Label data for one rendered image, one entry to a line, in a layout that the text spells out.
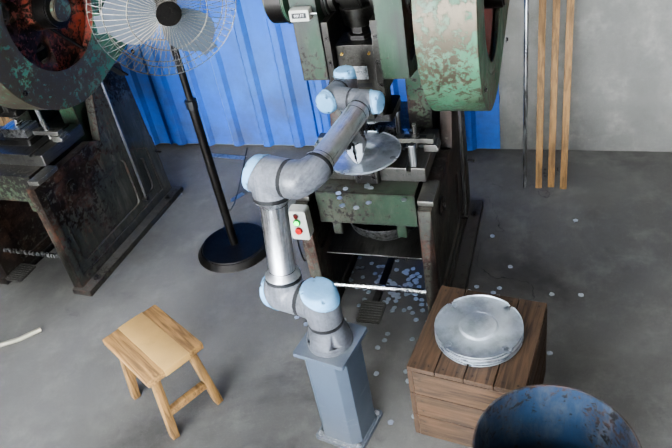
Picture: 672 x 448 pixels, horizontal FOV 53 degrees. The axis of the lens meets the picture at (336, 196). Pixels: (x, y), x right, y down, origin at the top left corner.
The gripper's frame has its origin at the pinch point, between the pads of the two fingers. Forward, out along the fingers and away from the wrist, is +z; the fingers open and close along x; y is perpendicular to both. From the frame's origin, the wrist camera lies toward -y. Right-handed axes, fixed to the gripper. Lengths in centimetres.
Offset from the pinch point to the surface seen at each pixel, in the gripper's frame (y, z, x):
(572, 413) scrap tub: -65, 42, -76
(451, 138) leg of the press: 45, 17, -26
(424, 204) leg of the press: -1.7, 16.7, -23.7
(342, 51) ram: 16.7, -35.2, 4.8
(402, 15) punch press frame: 12, -49, -19
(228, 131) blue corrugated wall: 137, 68, 133
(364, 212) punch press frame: 1.2, 24.0, 0.7
